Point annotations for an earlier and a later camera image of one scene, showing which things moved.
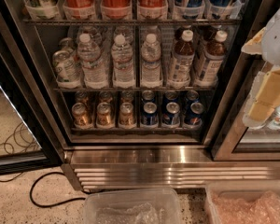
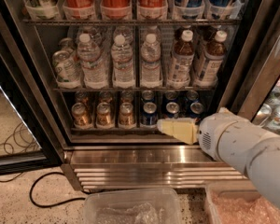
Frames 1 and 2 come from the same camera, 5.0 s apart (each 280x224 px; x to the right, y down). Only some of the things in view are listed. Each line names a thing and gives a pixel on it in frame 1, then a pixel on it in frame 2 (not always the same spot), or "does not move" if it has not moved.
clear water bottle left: (94, 69) does not move
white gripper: (277, 42) → (212, 133)
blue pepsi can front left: (149, 116) does not move
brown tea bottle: (211, 61) does not move
